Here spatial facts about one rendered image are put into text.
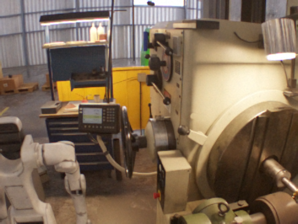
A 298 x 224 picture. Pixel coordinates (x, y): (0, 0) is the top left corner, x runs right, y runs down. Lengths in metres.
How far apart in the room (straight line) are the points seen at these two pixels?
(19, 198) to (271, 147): 1.11
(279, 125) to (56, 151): 0.90
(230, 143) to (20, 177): 0.83
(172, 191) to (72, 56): 2.36
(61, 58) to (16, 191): 2.24
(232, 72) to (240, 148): 0.31
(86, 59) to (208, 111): 2.24
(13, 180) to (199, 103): 0.80
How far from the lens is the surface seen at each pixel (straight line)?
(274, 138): 1.03
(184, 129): 0.85
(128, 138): 0.96
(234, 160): 0.97
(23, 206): 1.08
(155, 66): 1.07
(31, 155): 0.88
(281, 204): 0.91
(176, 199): 0.98
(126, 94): 3.73
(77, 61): 2.97
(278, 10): 1.43
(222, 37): 0.88
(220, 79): 0.90
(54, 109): 2.70
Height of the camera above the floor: 1.86
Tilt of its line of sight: 21 degrees down
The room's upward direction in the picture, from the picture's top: straight up
